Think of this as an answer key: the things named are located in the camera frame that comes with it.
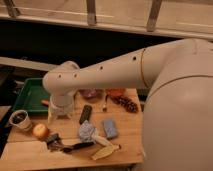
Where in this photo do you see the cream squeeze bottle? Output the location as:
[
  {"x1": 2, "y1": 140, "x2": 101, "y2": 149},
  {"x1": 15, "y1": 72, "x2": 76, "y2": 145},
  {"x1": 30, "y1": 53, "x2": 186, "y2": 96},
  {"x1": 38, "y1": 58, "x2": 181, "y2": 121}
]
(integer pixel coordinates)
[{"x1": 94, "y1": 136, "x2": 112, "y2": 146}]

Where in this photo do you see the black handled brush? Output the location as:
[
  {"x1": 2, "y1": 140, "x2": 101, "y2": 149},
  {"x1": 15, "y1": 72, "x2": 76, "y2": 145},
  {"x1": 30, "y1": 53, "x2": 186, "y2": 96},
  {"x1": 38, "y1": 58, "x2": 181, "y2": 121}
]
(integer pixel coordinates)
[{"x1": 45, "y1": 133, "x2": 93, "y2": 153}]

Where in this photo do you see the purple bowl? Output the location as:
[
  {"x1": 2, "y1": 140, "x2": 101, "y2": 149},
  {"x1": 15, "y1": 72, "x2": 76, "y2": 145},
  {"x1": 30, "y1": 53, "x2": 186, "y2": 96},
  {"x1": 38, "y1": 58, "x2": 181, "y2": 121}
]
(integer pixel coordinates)
[{"x1": 80, "y1": 89, "x2": 102, "y2": 99}]

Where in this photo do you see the white paper cup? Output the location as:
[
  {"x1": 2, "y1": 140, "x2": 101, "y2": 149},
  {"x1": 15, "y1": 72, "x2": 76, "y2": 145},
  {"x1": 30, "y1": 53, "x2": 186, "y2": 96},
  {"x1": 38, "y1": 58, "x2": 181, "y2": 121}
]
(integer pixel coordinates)
[{"x1": 9, "y1": 110, "x2": 32, "y2": 131}]

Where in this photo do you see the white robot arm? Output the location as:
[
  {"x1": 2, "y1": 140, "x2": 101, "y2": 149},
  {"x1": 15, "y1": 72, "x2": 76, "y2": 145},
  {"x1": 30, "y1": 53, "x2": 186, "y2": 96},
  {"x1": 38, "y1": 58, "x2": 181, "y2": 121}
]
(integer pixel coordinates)
[{"x1": 43, "y1": 39, "x2": 213, "y2": 171}]

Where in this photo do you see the yellow banana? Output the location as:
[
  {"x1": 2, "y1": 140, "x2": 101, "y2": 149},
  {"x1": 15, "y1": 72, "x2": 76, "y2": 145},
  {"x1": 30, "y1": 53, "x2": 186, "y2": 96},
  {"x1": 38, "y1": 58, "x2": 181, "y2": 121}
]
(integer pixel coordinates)
[{"x1": 91, "y1": 145, "x2": 121, "y2": 160}]

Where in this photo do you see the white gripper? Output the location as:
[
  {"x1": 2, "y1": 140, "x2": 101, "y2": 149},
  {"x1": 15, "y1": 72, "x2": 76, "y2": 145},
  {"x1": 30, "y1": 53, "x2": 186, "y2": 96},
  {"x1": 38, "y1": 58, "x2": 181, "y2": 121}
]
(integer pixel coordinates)
[{"x1": 48, "y1": 95, "x2": 74, "y2": 124}]

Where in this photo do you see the dark grape bunch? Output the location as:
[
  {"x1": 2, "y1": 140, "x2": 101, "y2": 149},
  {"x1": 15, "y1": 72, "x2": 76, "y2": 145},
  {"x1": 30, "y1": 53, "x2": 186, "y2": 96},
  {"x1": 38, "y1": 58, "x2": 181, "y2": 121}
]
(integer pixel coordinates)
[{"x1": 112, "y1": 96, "x2": 138, "y2": 113}]

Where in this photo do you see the crumpled grey cloth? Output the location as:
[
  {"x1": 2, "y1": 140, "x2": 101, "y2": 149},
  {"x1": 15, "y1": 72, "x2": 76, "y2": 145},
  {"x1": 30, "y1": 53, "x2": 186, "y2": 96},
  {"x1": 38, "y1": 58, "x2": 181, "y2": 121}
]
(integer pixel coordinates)
[{"x1": 78, "y1": 120, "x2": 97, "y2": 142}]

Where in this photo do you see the orange carrot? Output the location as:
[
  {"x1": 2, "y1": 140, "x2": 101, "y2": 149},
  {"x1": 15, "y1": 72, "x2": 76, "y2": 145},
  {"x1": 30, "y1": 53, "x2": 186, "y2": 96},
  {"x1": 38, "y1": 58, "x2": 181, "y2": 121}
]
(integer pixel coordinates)
[{"x1": 41, "y1": 100, "x2": 49, "y2": 106}]

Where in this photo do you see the orange bowl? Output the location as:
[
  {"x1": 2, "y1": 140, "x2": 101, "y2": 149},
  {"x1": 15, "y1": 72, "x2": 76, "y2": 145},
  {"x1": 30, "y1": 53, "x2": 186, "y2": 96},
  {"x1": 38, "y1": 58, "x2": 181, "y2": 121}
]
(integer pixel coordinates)
[{"x1": 106, "y1": 89, "x2": 125, "y2": 97}]

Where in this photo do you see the metal fork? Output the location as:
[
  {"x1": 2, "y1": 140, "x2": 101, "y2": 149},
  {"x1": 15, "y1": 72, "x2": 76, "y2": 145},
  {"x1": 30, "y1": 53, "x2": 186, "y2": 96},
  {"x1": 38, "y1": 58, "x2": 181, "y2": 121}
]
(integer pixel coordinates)
[{"x1": 102, "y1": 95, "x2": 108, "y2": 112}]

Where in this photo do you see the blue sponge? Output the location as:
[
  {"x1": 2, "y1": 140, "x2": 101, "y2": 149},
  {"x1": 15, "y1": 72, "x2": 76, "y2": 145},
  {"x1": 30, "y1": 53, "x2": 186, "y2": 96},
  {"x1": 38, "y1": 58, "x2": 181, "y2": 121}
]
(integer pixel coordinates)
[{"x1": 102, "y1": 119, "x2": 118, "y2": 139}]

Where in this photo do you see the wooden cutting board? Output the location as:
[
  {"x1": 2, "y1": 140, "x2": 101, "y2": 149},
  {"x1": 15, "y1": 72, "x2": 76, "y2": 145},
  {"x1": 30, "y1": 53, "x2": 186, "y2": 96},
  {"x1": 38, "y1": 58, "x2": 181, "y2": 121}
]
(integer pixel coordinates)
[{"x1": 0, "y1": 87, "x2": 145, "y2": 168}]

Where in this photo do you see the red yellow apple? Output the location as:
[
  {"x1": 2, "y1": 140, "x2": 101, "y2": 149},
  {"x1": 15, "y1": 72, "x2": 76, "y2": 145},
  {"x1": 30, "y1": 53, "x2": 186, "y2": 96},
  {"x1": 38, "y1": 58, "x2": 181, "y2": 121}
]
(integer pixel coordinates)
[{"x1": 32, "y1": 124, "x2": 49, "y2": 139}]

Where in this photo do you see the green plastic tray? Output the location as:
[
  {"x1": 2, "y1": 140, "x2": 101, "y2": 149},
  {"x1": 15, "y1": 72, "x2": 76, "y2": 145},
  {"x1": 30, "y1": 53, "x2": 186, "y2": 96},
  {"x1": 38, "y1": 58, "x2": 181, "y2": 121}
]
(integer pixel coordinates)
[{"x1": 12, "y1": 78, "x2": 50, "y2": 114}]

